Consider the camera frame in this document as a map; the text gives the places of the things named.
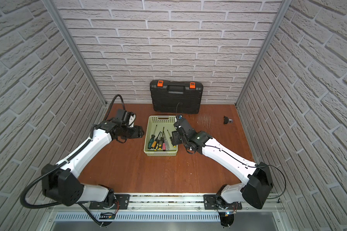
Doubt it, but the orange handled black screwdriver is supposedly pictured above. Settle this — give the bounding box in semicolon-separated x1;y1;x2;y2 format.
154;136;161;151

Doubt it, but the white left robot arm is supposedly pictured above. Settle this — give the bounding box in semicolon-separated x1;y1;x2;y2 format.
41;109;144;208

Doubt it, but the black yellow dotted screwdriver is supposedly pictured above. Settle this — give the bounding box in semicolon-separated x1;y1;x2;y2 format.
159;127;164;150

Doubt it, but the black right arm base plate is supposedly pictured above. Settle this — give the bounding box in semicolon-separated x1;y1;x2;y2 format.
203;194;243;211

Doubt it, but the green black screwdriver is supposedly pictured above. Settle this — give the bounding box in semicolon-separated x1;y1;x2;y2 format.
147;126;157;149

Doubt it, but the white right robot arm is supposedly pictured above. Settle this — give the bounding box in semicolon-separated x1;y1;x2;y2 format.
172;115;273;209

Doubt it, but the black yellow small screwdriver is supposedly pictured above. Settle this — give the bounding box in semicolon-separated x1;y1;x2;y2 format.
151;132;161;150

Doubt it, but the black plastic tool case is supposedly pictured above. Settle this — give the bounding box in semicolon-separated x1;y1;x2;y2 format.
150;80;203;114

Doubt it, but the small clear tester screwdriver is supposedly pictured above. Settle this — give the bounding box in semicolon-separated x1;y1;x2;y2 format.
165;137;170;151

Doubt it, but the aluminium corner frame post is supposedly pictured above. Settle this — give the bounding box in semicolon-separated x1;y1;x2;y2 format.
42;0;107;105

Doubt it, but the aluminium front rail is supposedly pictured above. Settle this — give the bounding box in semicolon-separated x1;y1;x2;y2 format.
51;193;286;223

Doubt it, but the right aluminium corner post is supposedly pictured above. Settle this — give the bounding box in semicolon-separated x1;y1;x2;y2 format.
235;0;292;107

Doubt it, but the light green perforated bin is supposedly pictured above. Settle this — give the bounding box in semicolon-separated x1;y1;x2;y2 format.
144;115;178;157

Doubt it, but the thin black right cable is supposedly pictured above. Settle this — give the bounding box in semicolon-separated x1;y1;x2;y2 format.
175;101;287;200

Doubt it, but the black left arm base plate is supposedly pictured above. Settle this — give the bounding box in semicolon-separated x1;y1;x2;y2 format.
89;194;130;210

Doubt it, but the pink handled screwdriver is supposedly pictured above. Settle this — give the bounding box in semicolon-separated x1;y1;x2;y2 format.
162;133;166;151

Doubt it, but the small black round object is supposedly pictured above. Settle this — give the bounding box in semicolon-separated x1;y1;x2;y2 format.
223;116;233;124

